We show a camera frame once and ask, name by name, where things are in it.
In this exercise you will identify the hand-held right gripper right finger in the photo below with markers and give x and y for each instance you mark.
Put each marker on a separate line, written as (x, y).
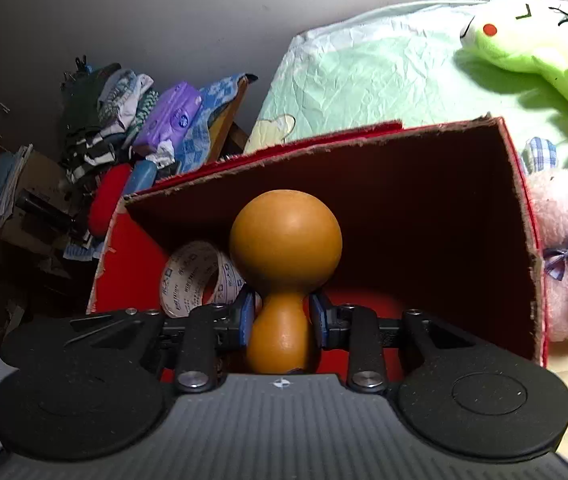
(319, 320)

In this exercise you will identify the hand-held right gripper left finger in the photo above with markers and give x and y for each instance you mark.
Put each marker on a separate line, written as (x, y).
(246, 317)

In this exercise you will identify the printed tape roll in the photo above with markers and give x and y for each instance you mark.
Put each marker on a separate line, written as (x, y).
(188, 280)

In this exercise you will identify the brown gourd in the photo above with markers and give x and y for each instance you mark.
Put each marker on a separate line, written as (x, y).
(284, 240)

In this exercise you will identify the red cardboard box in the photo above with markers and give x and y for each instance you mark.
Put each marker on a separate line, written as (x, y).
(414, 220)

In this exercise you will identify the wooden side table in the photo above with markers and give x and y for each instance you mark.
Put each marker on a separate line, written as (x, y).
(226, 120)

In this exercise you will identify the pile of clothes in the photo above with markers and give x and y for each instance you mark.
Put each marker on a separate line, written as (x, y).
(213, 105)
(93, 105)

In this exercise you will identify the purple tissue packet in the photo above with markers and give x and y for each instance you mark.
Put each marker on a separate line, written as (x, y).
(168, 115)

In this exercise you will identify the brown cardboard box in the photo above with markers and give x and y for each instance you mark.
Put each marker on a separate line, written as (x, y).
(43, 170)

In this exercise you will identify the pale green pillow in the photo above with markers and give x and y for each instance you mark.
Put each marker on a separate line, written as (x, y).
(389, 70)

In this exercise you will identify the stack of papers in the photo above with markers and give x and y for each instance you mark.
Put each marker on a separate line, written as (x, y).
(8, 185)

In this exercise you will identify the light green plush toy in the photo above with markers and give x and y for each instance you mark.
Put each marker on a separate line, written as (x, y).
(529, 45)

